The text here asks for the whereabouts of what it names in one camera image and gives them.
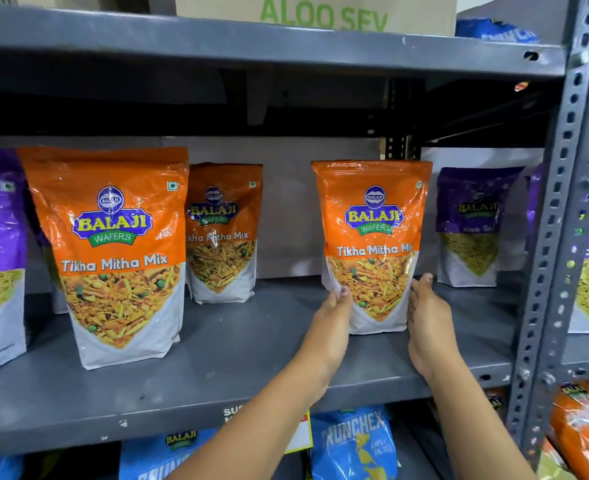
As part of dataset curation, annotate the person's left hand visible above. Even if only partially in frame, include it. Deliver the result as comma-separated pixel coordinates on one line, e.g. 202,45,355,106
294,286,353,394

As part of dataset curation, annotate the person's right hand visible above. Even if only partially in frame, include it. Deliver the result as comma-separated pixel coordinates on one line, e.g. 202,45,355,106
407,273,459,384

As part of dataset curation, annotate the orange snack mix pouch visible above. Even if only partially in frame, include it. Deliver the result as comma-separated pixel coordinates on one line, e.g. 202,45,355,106
17,147,191,371
184,163,264,305
311,160,433,336

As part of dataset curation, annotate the person's right forearm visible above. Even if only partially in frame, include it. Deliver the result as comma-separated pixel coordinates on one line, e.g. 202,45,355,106
423,356,538,480

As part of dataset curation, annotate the person's left forearm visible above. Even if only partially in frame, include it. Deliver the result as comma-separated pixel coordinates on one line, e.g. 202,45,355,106
166,358,334,480

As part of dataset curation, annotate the grey metal shelf rack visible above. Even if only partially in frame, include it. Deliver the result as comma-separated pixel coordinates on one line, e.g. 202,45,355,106
522,0,589,468
0,0,589,480

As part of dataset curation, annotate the yellow price tag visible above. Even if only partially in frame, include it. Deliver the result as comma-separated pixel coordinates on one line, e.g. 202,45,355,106
284,409,314,455

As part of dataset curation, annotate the orange snack packet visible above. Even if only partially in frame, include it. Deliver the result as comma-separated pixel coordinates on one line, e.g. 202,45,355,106
548,381,589,480

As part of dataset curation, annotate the blue snack packet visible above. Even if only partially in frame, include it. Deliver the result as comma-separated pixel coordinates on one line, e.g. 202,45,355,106
455,18,540,44

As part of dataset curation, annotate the brown cardboard box green print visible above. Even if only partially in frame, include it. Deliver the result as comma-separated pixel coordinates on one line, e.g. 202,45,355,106
175,0,458,37

